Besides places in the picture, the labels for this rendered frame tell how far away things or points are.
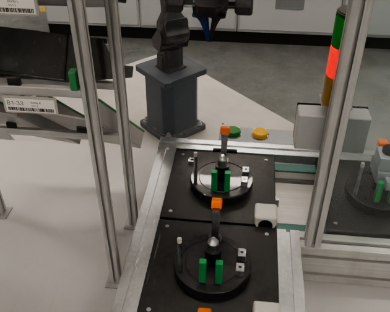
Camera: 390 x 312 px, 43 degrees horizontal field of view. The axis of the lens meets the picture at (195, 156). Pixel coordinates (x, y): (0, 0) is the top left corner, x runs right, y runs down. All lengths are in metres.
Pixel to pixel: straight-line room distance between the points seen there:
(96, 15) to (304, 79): 1.78
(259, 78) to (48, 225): 2.66
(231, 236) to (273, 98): 2.47
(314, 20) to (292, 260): 3.29
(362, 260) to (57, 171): 0.80
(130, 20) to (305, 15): 1.41
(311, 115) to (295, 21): 3.28
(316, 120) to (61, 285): 0.61
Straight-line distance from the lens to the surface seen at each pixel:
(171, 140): 1.25
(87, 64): 0.74
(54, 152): 1.44
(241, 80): 3.59
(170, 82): 1.31
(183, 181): 1.11
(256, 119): 1.54
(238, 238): 0.98
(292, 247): 0.99
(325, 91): 0.83
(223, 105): 1.60
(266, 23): 4.11
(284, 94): 3.46
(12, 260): 1.15
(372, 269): 1.06
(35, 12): 0.73
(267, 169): 1.15
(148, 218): 1.05
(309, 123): 0.85
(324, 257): 1.03
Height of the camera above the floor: 1.67
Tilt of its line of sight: 37 degrees down
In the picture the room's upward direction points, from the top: straight up
